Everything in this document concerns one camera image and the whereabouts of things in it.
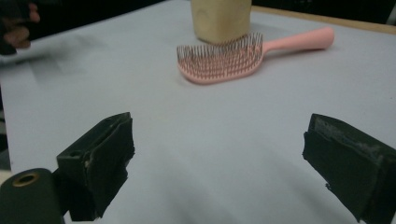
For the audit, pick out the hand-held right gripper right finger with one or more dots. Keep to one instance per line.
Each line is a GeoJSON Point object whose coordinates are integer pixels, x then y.
{"type": "Point", "coordinates": [348, 168]}

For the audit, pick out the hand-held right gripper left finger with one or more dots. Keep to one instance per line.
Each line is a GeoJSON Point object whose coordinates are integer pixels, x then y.
{"type": "Point", "coordinates": [106, 161]}

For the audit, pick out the pink hairbrush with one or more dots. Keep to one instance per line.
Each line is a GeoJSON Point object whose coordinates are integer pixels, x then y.
{"type": "Point", "coordinates": [299, 40]}

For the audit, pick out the beige plastic container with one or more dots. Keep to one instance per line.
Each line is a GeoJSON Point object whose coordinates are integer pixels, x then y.
{"type": "Point", "coordinates": [219, 21]}

